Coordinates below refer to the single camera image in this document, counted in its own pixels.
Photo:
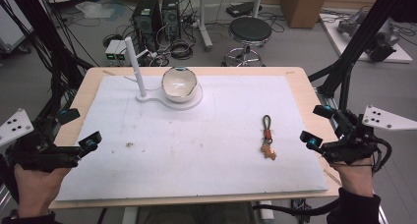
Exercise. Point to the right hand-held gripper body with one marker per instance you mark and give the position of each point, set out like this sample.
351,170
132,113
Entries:
355,142

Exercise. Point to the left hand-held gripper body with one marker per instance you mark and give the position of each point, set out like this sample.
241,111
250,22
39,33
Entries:
39,153

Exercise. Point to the person's left hand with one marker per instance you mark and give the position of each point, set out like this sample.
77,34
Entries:
37,188

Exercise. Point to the person's right hand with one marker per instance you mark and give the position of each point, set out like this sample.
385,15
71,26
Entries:
354,178

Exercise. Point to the wooden table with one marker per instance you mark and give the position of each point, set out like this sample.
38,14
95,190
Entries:
91,78

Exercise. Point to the white floor platform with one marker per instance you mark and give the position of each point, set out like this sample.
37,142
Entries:
347,48

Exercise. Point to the white power supply box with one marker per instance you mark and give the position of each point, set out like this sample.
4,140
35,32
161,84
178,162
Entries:
122,53
111,52

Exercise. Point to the white stand with pole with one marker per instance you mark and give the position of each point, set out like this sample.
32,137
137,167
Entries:
137,67

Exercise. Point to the grey and black robot device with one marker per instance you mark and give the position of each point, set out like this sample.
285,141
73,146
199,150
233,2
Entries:
380,40

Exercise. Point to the white ceramic bowl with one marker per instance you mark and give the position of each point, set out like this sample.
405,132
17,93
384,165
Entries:
178,84

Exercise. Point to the white table mat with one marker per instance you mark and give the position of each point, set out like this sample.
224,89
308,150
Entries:
196,158

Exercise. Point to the clear plastic bag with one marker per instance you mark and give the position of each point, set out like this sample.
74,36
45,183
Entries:
93,10

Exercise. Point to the brown cardboard box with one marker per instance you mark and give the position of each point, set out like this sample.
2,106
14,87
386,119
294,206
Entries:
303,6

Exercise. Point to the black round stool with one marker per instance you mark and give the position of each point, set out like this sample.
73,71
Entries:
250,29

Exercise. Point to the large black computer tower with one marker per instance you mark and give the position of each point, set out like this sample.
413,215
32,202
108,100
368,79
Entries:
146,19

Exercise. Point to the flat black device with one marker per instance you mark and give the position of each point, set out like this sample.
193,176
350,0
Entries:
241,9

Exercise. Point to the slim black computer tower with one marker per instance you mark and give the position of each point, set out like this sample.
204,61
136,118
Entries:
170,16

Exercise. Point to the white metal desk leg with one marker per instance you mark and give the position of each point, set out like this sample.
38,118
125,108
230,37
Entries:
204,24

